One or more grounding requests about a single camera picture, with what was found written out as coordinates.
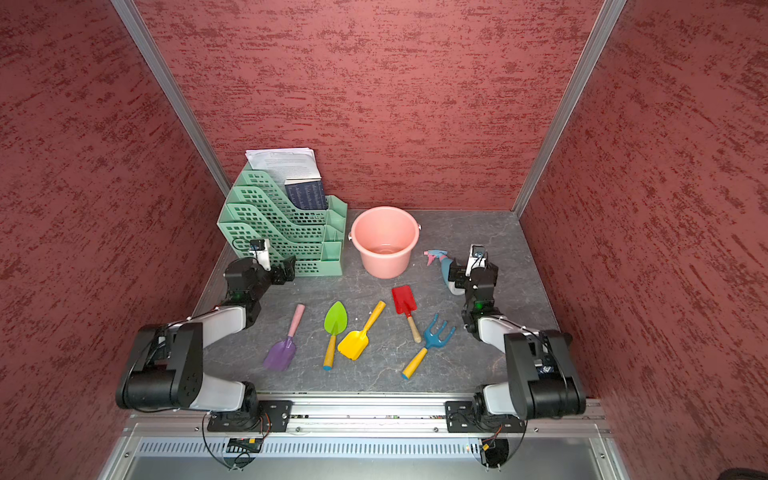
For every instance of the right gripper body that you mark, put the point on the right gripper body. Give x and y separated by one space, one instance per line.
458 271

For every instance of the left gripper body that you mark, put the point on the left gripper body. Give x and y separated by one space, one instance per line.
277 277

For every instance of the teal pink spray bottle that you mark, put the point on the teal pink spray bottle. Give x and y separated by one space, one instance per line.
453 273

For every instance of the green toy trowel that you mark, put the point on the green toy trowel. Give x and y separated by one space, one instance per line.
335 323

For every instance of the blue toy rake yellow handle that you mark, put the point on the blue toy rake yellow handle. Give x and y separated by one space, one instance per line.
433 340

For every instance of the red toy spade wooden handle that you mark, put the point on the red toy spade wooden handle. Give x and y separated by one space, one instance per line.
405 304

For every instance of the purple toy shovel pink handle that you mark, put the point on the purple toy shovel pink handle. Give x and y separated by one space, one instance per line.
282 353

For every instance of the yellow toy scoop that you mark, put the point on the yellow toy scoop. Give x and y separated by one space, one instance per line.
354 344

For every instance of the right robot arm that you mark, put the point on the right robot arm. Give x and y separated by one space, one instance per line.
541 381

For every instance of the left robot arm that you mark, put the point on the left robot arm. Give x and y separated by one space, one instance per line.
165 369

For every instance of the green plastic file organizer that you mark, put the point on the green plastic file organizer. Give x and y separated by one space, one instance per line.
256 208

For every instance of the dark blue booklet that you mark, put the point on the dark blue booklet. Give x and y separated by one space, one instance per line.
306 194

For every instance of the pink plastic bucket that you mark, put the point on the pink plastic bucket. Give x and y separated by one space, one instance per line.
385 237

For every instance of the white paper sheets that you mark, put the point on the white paper sheets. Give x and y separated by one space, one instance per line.
285 164

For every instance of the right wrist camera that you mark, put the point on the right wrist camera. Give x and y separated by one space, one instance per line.
477 257

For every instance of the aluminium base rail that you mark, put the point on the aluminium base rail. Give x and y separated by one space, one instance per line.
399 415

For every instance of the right aluminium corner post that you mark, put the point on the right aluminium corner post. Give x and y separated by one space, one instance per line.
604 24

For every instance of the aluminium corner post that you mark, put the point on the aluminium corner post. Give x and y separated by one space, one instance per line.
604 24
139 32

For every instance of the left aluminium corner post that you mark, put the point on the left aluminium corner post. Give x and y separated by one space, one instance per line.
139 32

